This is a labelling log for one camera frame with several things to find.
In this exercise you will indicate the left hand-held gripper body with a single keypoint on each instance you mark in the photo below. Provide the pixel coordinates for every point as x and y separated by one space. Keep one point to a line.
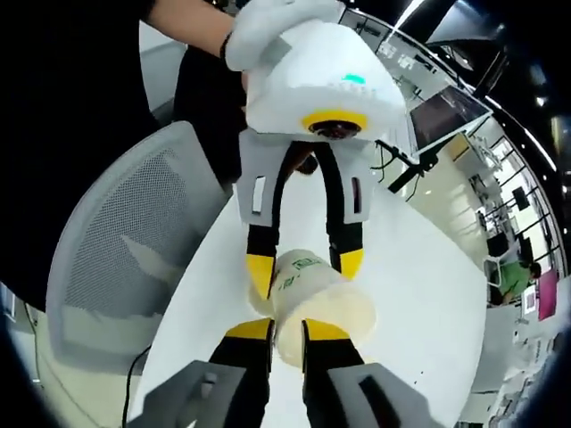
312 67

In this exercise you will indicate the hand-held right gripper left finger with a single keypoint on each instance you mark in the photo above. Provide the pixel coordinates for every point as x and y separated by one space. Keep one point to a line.
241 379

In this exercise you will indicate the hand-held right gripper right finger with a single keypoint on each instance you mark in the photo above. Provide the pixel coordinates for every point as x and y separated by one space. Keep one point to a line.
330 379

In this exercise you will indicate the person's left hand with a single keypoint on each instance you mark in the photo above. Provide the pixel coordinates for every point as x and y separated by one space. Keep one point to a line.
307 164

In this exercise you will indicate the black monitor stand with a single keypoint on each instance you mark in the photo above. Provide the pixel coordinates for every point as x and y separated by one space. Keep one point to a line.
406 169

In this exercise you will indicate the person's black clothing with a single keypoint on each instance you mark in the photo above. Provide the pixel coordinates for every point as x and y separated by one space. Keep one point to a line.
205 111

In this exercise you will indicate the black wristband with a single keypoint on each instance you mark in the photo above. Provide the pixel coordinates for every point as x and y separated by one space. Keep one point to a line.
226 44

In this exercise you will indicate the white table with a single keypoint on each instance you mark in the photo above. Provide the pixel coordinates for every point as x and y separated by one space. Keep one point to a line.
424 267

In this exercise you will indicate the large computer monitor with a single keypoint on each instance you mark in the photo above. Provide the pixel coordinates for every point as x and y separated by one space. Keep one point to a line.
446 116

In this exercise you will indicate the grey mesh office chair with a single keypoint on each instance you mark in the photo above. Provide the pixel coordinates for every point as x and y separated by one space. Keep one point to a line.
134 223

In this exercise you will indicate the white office chair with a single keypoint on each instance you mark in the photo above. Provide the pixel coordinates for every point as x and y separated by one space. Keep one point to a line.
494 269

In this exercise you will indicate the black screen on stand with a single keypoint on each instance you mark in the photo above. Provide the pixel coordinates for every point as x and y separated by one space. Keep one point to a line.
519 197

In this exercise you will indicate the small white monitor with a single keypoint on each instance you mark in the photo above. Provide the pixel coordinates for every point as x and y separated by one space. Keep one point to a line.
530 298

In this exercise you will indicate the pink display screen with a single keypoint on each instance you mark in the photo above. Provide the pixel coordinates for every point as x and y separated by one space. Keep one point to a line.
548 296

